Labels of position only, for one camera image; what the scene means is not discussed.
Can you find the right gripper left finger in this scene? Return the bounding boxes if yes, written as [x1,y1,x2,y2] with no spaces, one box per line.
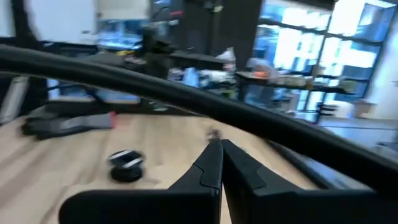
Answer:
[58,138,224,224]

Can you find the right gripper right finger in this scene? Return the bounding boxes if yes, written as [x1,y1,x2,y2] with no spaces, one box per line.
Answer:
[221,139,398,224]

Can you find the black cord spool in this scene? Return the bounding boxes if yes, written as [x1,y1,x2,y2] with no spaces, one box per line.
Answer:
[106,149,146,184]

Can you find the brown cardboard box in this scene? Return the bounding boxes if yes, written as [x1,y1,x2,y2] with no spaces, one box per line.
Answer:
[352,98,377,119]

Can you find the black side table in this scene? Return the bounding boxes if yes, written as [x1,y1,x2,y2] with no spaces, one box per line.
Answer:
[235,70,354,105]

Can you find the clear plastic bag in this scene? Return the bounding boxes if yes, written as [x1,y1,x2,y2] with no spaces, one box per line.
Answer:
[248,58,281,80]

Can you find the white bag red rings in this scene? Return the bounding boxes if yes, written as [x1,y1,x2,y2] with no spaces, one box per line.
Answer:
[216,46,238,63]

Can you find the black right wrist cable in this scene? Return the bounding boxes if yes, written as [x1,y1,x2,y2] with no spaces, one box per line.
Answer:
[0,44,398,191]

